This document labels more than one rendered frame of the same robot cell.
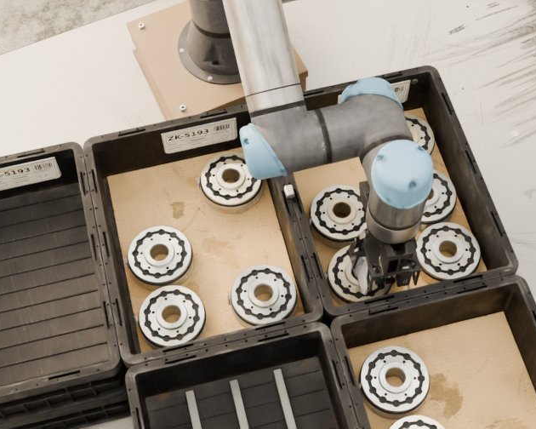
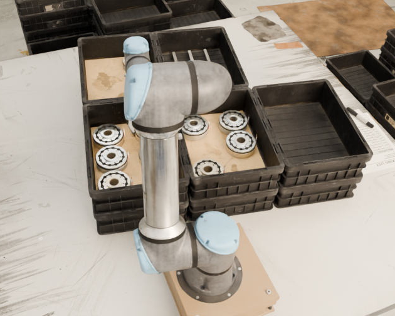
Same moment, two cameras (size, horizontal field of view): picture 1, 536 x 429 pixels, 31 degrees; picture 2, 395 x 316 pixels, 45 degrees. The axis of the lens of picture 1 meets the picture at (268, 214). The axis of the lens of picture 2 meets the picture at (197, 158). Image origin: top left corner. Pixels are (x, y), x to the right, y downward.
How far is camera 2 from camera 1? 185 cm
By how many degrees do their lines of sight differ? 71
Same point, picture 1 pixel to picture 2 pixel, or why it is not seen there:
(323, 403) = not seen: hidden behind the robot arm
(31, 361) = (289, 118)
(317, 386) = not seen: hidden behind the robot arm
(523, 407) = (94, 93)
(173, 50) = (244, 271)
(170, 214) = (237, 166)
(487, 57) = (36, 291)
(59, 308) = (283, 134)
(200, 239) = (222, 155)
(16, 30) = not seen: outside the picture
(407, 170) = (135, 39)
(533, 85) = (15, 268)
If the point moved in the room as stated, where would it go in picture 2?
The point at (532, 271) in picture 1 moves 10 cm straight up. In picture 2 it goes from (63, 170) to (57, 151)
